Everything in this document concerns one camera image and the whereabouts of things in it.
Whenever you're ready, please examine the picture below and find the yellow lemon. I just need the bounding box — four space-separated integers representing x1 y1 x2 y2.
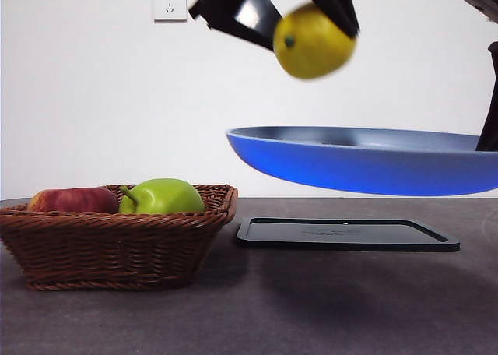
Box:
272 2 357 80

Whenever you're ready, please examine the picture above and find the blue round plate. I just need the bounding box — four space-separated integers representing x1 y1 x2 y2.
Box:
225 125 498 198

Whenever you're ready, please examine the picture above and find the brown wicker basket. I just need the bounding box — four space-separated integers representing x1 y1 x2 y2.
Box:
0 183 239 293

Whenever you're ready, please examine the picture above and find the black flat tray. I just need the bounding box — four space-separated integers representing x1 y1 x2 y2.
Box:
236 216 461 254

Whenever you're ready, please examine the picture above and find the green apple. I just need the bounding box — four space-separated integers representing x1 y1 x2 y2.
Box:
117 177 206 215

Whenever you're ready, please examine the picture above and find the red apple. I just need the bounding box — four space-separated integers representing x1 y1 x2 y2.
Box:
27 187 119 215

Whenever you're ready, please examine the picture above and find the white wall socket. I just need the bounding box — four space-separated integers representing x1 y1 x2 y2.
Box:
153 0 190 24

